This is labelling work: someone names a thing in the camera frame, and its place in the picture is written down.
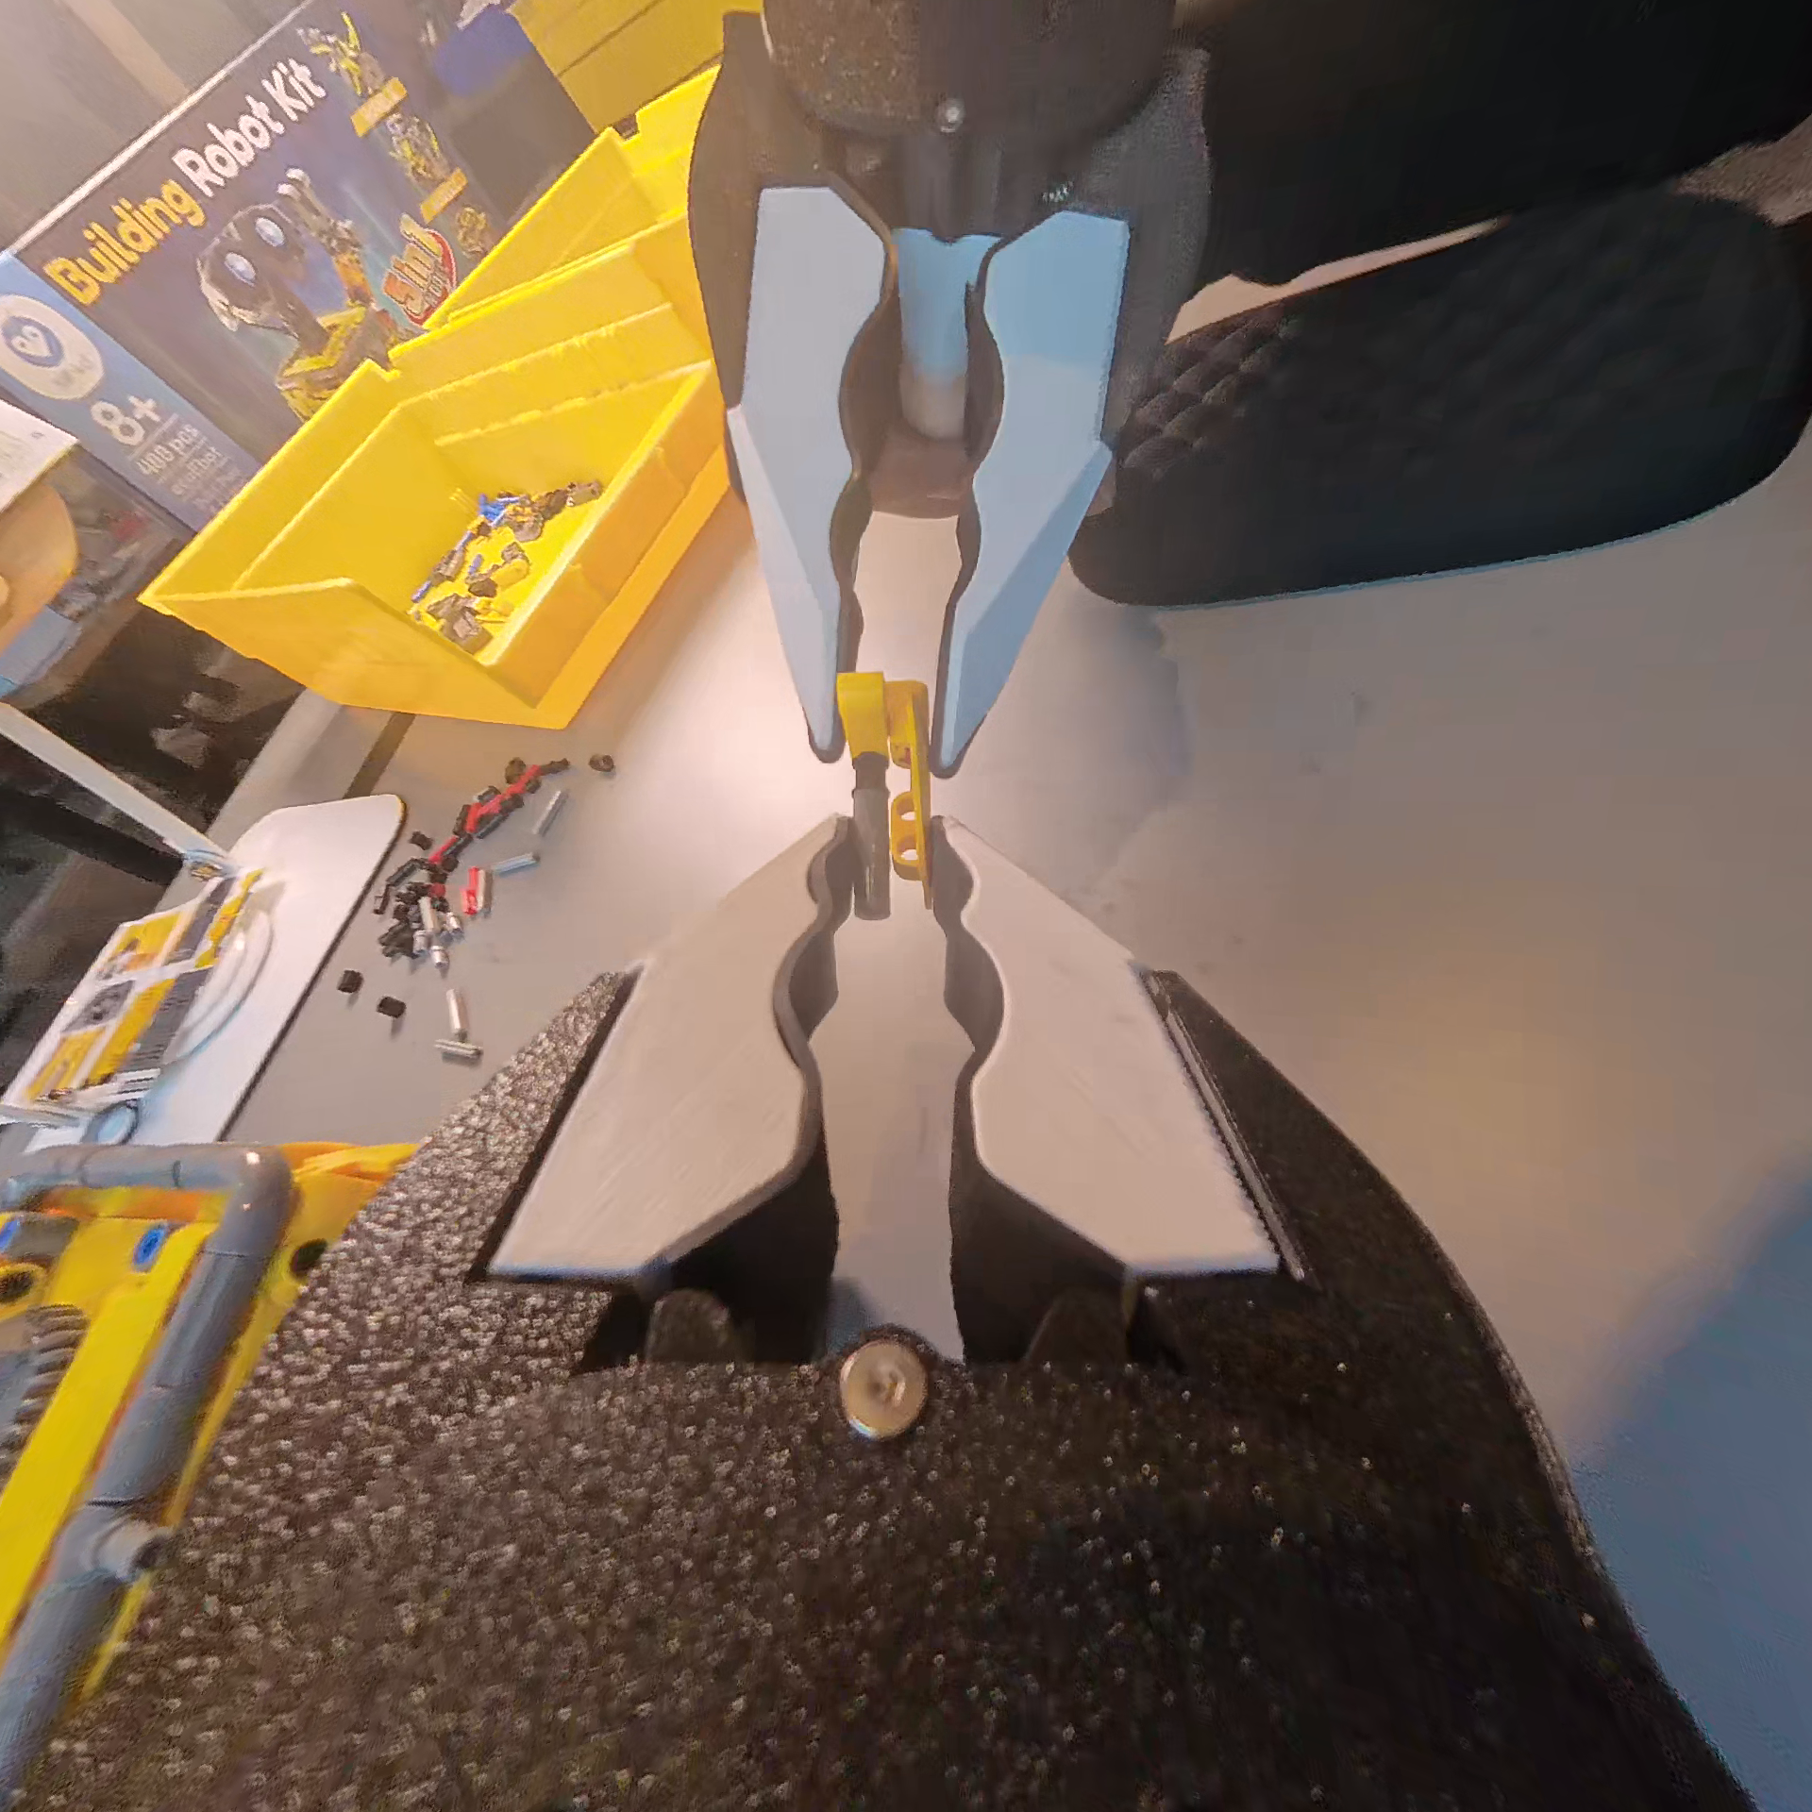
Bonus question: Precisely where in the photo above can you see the dark printed box stack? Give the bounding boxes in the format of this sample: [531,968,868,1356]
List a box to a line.
[0,0,603,709]

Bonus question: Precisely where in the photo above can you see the yellow tracked brick vehicle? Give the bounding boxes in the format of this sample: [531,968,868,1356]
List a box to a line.
[0,1138,427,1812]

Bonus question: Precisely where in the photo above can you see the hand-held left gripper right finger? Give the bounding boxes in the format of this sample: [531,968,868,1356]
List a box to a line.
[936,821,1281,1282]

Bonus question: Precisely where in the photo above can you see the person's right forearm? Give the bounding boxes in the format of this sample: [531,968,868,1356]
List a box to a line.
[1167,0,1812,285]

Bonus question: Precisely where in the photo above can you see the sticker sheet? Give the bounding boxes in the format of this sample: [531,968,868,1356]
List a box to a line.
[0,869,277,1116]

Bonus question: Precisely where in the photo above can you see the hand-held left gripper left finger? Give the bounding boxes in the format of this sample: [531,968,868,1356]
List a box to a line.
[488,821,856,1291]

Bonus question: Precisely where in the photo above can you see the yellow brick piece grey axle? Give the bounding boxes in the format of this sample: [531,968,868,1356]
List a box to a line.
[833,669,936,925]

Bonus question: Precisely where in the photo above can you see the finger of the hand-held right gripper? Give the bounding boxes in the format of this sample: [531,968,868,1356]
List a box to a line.
[723,186,909,763]
[936,207,1137,780]

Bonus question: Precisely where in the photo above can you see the white round stand base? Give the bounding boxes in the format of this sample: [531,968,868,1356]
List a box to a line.
[0,793,413,1148]

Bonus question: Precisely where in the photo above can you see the grey desk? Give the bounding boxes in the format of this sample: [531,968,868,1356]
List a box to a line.
[215,484,1812,1812]

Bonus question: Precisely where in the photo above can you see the yellow plastic bin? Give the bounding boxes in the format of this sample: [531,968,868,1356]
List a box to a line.
[425,63,735,376]
[143,359,735,736]

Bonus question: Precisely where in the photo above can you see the pile of small brick parts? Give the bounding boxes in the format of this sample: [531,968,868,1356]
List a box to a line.
[334,750,618,1066]

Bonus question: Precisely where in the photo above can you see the loose yellow grey bricks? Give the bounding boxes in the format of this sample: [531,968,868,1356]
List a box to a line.
[406,476,612,642]

